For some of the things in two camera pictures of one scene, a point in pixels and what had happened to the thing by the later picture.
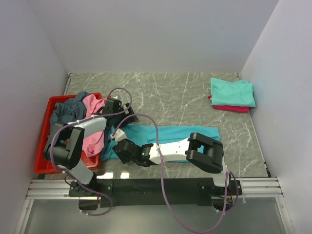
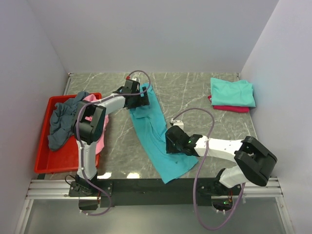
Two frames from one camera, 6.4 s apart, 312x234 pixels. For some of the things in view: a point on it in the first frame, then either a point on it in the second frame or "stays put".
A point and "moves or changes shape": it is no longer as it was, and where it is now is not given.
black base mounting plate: [154, 191] stays put
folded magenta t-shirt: [234, 109] stays put
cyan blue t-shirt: [151, 133] moves or changes shape
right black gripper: [124, 160] → [169, 147]
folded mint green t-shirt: [225, 92] stays put
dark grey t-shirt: [72, 109] stays put
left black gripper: [132, 119] → [143, 101]
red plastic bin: [43, 166] stays put
